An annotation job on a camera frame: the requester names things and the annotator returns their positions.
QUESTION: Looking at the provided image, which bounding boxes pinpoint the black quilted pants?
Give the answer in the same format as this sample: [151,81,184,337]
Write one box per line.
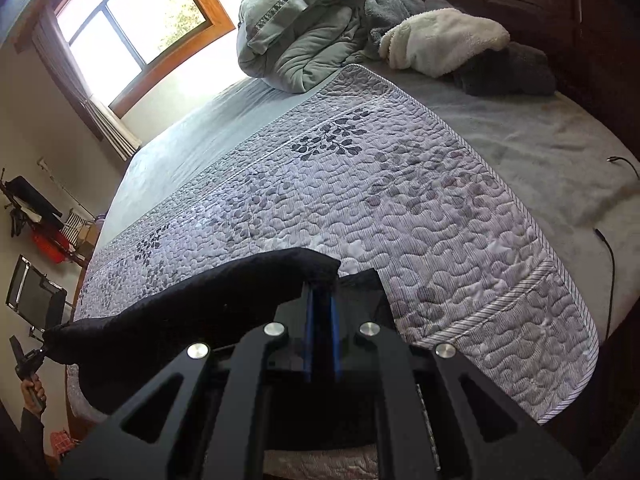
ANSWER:
[41,247,402,456]

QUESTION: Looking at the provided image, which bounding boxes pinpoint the person's left hand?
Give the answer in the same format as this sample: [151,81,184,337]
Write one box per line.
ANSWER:
[21,374,47,418]

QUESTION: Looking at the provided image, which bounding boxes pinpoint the red checkered stool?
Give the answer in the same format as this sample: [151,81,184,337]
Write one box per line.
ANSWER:
[50,430,78,462]

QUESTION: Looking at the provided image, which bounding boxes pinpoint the red bag on rack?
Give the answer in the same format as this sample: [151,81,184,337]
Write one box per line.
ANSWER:
[32,230,70,264]

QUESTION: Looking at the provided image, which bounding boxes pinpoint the cardboard box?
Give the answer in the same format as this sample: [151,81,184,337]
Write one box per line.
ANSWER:
[76,223,101,258]

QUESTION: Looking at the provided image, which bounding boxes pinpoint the wooden coat rack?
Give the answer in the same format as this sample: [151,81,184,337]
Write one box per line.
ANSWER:
[1,171,91,269]

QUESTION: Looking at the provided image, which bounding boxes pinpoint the purple quilted floral bedspread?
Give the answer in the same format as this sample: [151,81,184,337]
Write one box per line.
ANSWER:
[64,63,601,480]

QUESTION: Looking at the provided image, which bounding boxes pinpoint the light blue bed sheet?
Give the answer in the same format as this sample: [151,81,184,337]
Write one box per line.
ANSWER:
[80,67,639,336]

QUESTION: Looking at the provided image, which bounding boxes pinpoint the grey striped curtain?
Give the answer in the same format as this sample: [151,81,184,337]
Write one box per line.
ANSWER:
[32,6,141,162]

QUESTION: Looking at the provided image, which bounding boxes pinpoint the wooden framed left window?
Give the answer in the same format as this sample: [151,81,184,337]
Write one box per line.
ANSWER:
[43,0,234,117]

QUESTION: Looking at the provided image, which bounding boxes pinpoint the dark grey fleece blanket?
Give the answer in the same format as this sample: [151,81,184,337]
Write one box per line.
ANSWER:
[363,0,555,96]

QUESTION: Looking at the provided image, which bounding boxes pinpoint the white fleece blanket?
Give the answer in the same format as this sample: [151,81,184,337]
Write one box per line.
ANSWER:
[378,8,510,78]

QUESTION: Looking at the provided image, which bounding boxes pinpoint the grey folded comforter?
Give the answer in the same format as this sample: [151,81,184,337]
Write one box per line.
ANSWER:
[236,0,367,93]

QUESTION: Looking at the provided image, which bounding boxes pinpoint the dark wooden headboard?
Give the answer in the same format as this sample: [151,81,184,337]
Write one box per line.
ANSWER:
[447,0,639,153]

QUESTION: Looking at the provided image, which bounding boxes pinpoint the black metal frame chair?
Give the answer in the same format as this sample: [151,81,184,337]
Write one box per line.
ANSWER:
[6,255,68,332]

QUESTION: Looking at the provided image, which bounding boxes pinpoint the black charging cable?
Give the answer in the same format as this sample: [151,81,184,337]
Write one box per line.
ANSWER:
[593,155,640,340]

